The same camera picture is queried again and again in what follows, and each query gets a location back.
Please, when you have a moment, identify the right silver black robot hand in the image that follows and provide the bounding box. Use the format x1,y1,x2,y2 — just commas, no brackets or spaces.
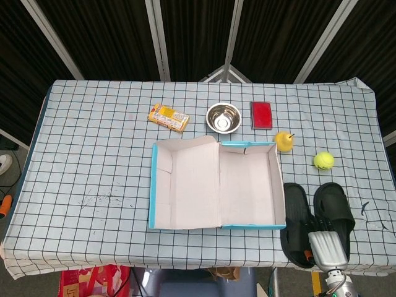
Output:
303,216,349,273

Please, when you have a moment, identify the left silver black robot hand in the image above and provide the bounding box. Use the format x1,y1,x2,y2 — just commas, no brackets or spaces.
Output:
0,194,13,221

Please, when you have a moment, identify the black rubber slipper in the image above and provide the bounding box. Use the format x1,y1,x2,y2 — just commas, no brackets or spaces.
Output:
280,182,316,269
312,181,356,264

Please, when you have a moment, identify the red printed snack bag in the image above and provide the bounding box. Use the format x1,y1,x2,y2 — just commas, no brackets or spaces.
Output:
59,264,132,297

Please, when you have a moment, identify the light blue open shoe box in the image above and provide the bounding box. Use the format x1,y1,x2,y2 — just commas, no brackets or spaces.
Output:
147,135,287,230

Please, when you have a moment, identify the yellow snack packet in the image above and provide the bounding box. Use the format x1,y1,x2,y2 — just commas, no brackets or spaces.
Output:
147,103,191,133

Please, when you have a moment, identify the metal table leg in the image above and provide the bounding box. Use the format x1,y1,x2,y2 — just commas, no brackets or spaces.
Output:
268,268,281,297

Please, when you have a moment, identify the yellow-green tennis ball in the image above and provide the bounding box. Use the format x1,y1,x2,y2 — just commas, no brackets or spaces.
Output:
313,151,335,171

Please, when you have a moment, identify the blue checkered tablecloth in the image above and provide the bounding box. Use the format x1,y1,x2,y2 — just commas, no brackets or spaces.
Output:
0,76,396,281

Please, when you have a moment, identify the brown paper bag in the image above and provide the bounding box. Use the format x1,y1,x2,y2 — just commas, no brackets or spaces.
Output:
206,267,241,282

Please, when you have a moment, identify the yellow pear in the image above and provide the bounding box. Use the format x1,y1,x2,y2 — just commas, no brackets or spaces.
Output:
273,131,296,153

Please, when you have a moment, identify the grey-blue chair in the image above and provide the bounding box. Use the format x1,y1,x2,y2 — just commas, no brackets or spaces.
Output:
131,267,257,297

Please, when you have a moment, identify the red rectangular pad case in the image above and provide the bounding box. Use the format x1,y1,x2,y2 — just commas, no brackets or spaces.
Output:
249,100,274,130

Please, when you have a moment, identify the stainless steel bowl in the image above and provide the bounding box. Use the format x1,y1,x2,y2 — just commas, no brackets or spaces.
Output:
205,102,243,134

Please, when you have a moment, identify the dark white-framed folding screen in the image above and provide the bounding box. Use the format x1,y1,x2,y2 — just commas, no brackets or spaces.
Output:
0,0,396,149

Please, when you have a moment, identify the white triangular metal stand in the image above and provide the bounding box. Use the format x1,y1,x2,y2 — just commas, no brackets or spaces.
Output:
202,64,253,84

